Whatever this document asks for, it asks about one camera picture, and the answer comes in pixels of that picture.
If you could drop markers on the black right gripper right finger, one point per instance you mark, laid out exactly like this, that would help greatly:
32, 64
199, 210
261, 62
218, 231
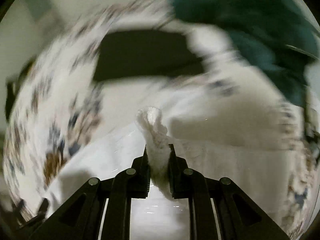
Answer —
218, 209

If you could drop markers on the white knit garment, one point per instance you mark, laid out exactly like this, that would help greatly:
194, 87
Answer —
253, 136

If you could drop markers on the black folded garment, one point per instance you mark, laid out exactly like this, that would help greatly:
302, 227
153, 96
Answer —
145, 53

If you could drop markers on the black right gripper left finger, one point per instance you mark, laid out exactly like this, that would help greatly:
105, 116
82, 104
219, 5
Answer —
100, 209

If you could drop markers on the floral bed blanket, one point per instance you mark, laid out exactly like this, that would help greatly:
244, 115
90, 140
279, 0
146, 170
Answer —
61, 109

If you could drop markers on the dark green plush blanket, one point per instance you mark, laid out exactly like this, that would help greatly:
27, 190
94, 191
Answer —
272, 35

